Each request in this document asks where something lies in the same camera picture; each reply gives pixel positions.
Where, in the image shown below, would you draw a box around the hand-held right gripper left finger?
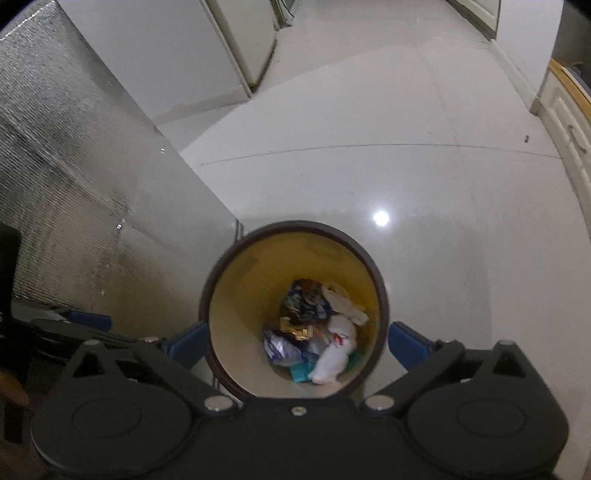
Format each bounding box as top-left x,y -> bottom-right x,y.
62,322 -> 237,415

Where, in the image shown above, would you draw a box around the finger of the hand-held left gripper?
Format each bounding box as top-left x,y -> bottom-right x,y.
28,309 -> 145,357

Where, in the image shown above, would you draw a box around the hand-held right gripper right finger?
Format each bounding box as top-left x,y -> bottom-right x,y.
361,322 -> 539,415

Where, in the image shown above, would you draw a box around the yellow trash bin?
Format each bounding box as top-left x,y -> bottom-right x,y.
199,220 -> 391,400

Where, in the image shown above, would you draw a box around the red and white plastic wrapper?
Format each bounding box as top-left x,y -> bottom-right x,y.
308,314 -> 359,385

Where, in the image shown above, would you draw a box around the dark blue printed packet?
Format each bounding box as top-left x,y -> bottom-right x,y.
282,279 -> 331,322

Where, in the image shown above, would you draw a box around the low wooden-top cabinet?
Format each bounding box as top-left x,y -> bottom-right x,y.
530,59 -> 591,197

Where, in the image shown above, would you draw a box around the white refrigerator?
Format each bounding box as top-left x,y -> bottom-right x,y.
198,0 -> 279,99

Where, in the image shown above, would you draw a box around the white kitchen base cabinets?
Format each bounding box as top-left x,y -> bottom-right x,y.
447,0 -> 502,40

